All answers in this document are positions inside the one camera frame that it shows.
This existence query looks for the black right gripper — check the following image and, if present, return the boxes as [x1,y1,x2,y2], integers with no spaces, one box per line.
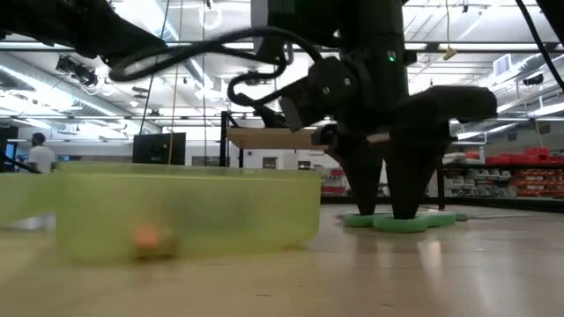
[313,86,498,220]

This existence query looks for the green-handled scissors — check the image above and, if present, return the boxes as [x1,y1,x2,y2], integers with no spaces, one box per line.
[337,210,534,233]

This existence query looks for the yellow-green translucent pencil case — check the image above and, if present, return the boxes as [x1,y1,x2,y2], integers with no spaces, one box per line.
[0,161,323,265]

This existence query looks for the small orange object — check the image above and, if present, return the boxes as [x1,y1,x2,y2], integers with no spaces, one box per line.
[131,223,162,259]

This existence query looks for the red storage bins stack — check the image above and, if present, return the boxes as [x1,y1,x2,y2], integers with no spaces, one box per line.
[321,169,347,195]

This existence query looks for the small wooden shelf black legs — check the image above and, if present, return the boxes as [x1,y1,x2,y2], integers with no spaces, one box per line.
[219,110,446,210]

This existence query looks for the storage rack with red bins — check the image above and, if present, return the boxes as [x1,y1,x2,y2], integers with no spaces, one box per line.
[442,147,564,198]

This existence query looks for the black monitor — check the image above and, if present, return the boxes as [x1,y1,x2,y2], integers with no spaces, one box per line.
[131,132,187,165]

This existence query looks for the black ceiling light fixture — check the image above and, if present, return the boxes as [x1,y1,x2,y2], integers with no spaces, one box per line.
[55,55,99,88]

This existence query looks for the person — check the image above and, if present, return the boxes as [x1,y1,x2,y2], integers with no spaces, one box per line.
[28,131,57,174]

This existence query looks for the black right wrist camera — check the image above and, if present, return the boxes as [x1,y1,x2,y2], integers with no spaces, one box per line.
[278,55,356,132]

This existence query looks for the dark right arm cable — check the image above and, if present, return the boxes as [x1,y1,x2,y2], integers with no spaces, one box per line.
[108,25,325,129]

